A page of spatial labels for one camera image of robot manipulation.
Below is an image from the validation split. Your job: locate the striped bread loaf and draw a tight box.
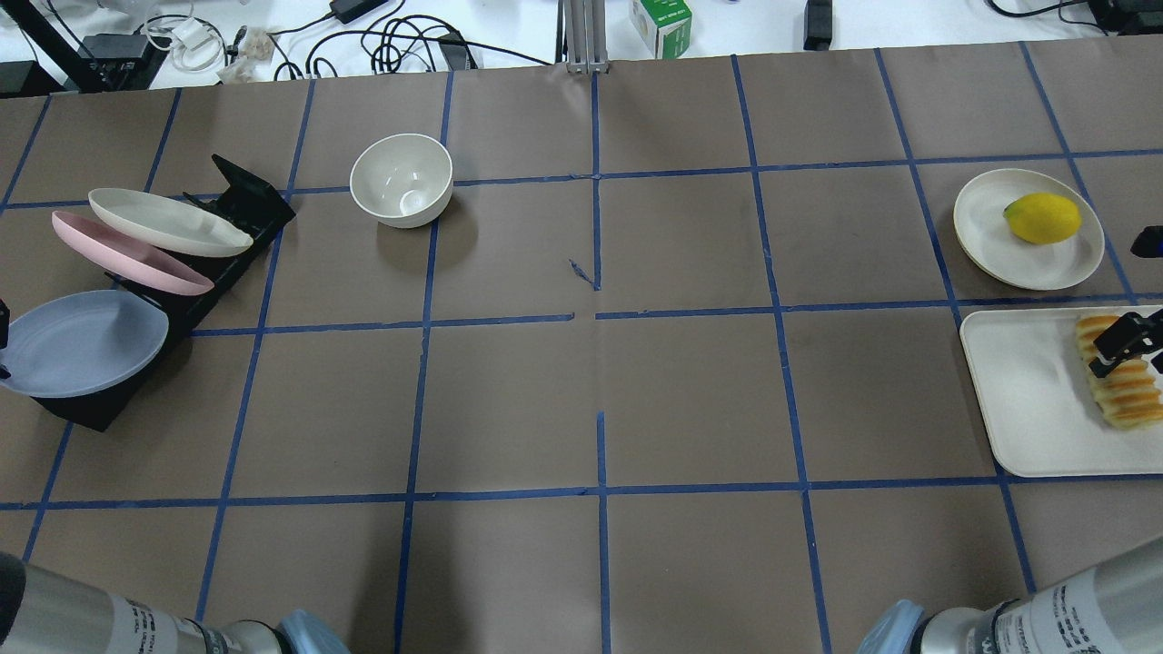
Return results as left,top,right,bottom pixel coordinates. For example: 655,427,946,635
1075,313,1162,431

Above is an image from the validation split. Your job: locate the blue round plate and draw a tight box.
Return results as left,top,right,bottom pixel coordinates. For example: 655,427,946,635
1,290,169,399

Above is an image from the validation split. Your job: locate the pink round plate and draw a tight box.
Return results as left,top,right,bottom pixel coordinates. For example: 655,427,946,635
51,211,214,296

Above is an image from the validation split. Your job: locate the cream round plate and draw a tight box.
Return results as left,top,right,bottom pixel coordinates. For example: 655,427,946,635
954,168,1105,291

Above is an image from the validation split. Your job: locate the cream plate in rack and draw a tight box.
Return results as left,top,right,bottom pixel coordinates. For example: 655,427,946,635
87,189,254,258

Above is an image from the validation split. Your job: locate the black plate rack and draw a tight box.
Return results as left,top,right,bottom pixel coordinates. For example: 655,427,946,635
3,154,295,431

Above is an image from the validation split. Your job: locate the yellow lemon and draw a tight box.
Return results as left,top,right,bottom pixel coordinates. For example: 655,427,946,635
1003,192,1080,246

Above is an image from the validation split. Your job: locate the white rectangular tray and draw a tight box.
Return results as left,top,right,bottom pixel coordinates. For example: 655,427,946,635
959,306,1162,479

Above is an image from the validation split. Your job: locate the white bowl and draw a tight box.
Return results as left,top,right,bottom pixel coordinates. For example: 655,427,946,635
349,134,454,229

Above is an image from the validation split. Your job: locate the black power adapter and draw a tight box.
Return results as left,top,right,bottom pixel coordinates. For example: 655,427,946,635
328,0,386,24

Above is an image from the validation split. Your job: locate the green white carton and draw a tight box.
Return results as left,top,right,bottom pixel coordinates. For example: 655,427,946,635
629,1,693,59

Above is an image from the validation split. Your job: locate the aluminium frame post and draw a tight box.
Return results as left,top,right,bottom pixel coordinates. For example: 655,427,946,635
557,1,608,74

